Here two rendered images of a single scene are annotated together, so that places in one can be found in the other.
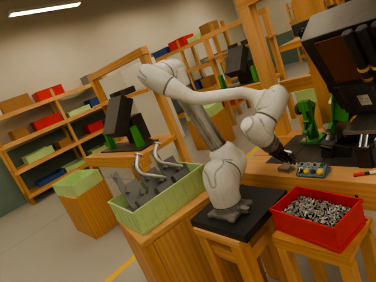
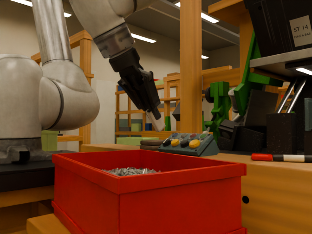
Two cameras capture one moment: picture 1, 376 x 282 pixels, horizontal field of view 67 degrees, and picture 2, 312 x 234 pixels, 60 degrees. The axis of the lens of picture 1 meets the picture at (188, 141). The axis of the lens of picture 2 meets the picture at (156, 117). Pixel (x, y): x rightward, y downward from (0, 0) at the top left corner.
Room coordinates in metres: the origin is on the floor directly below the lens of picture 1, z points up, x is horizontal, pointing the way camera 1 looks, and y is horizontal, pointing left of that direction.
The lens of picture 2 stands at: (0.58, -0.39, 0.98)
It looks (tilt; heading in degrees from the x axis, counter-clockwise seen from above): 2 degrees up; 355
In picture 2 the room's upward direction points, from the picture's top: straight up
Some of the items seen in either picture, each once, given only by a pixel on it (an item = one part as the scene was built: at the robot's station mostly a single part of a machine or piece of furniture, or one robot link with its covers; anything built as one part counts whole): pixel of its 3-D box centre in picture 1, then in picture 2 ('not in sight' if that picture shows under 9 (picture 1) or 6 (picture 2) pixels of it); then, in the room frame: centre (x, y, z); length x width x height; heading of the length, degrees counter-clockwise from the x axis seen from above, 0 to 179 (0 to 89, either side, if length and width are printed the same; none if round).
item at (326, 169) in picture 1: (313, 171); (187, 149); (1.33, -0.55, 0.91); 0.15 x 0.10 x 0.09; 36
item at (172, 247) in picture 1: (187, 247); not in sight; (1.89, 0.30, 0.39); 0.68 x 0.52 x 0.79; 116
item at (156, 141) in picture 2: (288, 166); (158, 145); (1.48, -0.48, 0.91); 0.10 x 0.08 x 0.03; 116
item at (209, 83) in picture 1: (196, 78); (148, 120); (7.82, -0.83, 1.13); 2.48 x 0.54 x 2.27; 40
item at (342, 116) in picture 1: (342, 106); (266, 63); (1.38, -0.81, 1.17); 0.13 x 0.12 x 0.20; 36
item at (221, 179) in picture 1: (220, 181); (14, 96); (1.33, -0.08, 1.06); 0.18 x 0.16 x 0.22; 149
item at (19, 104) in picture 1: (68, 130); not in sight; (7.13, 2.66, 1.14); 3.01 x 0.54 x 2.28; 130
